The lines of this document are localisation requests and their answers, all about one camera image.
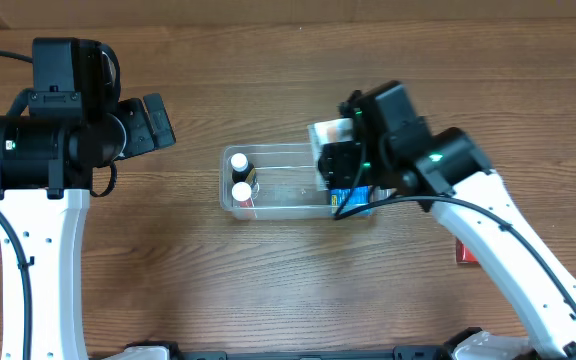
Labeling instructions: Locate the white and blue plaster box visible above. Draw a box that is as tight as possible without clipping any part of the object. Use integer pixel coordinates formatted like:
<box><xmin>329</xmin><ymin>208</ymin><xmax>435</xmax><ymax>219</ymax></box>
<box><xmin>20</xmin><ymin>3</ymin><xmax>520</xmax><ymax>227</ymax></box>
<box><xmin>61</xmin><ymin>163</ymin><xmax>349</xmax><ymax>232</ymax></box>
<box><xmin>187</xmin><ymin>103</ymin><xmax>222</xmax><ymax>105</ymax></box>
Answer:
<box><xmin>308</xmin><ymin>118</ymin><xmax>356</xmax><ymax>191</ymax></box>

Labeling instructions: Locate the blue lozenge box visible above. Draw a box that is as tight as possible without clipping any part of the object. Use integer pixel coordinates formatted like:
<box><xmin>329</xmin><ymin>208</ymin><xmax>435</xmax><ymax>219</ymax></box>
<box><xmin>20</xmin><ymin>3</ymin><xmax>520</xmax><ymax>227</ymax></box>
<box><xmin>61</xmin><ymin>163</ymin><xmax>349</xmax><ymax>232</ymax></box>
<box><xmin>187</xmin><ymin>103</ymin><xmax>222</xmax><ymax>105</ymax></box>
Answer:
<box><xmin>328</xmin><ymin>186</ymin><xmax>374</xmax><ymax>217</ymax></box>

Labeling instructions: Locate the dark bottle with white cap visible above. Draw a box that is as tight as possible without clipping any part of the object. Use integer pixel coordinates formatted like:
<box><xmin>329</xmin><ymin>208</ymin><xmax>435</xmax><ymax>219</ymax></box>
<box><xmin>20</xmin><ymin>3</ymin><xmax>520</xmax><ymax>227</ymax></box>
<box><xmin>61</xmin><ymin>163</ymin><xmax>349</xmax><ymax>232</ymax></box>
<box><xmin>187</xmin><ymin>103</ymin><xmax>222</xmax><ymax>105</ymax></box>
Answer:
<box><xmin>230</xmin><ymin>153</ymin><xmax>257</xmax><ymax>188</ymax></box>

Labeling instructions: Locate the orange tube with white cap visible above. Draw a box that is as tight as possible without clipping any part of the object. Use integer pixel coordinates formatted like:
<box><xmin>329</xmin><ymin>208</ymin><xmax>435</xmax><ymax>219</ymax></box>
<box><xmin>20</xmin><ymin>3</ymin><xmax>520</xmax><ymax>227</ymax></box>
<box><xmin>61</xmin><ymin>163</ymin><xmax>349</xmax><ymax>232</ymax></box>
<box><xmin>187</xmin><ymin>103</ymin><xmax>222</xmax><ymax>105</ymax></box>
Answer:
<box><xmin>231</xmin><ymin>182</ymin><xmax>257</xmax><ymax>219</ymax></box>

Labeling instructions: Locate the red Panadol box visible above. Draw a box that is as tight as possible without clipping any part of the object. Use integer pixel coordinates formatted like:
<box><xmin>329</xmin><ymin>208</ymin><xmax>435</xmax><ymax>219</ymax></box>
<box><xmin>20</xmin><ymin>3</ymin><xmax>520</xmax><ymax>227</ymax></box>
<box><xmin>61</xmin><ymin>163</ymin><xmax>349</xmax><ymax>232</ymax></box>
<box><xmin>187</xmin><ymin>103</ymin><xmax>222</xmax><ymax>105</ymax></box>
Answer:
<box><xmin>455</xmin><ymin>239</ymin><xmax>479</xmax><ymax>265</ymax></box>

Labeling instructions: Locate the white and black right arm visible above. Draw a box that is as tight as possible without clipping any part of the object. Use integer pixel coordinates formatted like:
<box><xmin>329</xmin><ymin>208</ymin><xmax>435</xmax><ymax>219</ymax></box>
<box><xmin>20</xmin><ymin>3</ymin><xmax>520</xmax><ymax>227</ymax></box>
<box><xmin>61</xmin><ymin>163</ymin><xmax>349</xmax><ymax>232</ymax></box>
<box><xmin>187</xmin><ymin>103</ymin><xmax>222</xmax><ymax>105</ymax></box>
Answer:
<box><xmin>312</xmin><ymin>128</ymin><xmax>576</xmax><ymax>359</ymax></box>

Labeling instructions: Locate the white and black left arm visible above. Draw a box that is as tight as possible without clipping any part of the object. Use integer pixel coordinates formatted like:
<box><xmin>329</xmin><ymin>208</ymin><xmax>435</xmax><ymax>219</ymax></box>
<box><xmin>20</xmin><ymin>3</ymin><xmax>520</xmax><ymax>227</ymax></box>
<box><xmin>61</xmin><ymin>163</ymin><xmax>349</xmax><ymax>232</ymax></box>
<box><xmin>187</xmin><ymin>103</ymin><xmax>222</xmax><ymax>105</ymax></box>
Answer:
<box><xmin>0</xmin><ymin>89</ymin><xmax>176</xmax><ymax>359</ymax></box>

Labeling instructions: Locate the clear plastic container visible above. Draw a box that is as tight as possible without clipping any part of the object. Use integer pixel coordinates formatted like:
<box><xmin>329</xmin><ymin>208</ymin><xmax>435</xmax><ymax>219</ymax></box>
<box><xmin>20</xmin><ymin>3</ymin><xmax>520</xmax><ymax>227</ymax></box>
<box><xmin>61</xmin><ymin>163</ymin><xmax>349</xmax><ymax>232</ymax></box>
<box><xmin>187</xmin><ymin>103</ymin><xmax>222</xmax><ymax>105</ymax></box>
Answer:
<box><xmin>218</xmin><ymin>142</ymin><xmax>392</xmax><ymax>221</ymax></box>

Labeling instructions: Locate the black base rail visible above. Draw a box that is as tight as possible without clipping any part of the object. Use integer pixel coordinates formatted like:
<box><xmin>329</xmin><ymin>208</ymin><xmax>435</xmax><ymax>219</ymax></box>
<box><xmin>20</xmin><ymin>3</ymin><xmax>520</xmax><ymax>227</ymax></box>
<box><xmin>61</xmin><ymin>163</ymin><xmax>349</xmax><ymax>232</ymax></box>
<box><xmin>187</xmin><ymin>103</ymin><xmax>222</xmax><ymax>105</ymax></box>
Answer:
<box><xmin>87</xmin><ymin>327</ymin><xmax>484</xmax><ymax>360</ymax></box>

